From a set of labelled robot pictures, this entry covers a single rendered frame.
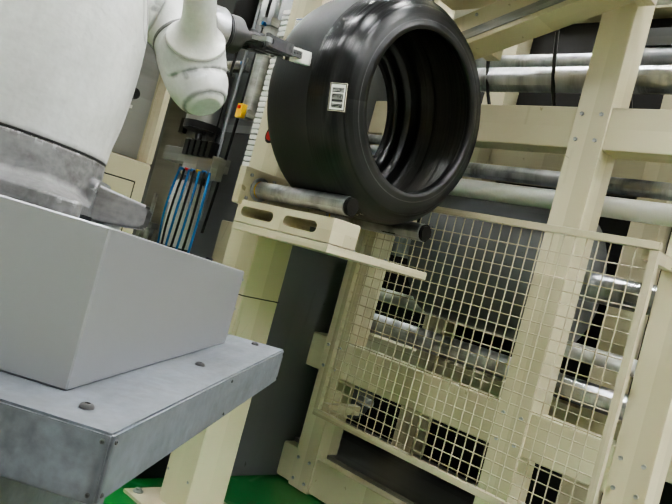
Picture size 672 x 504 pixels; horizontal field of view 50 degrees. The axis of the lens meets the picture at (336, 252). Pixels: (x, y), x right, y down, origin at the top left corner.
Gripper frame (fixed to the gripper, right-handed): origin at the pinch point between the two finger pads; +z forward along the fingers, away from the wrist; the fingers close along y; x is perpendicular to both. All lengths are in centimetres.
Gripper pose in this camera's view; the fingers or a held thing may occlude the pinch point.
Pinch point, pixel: (297, 55)
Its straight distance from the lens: 164.4
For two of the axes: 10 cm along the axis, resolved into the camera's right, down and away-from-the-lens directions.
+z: 7.1, 0.6, 7.0
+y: -6.8, -1.7, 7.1
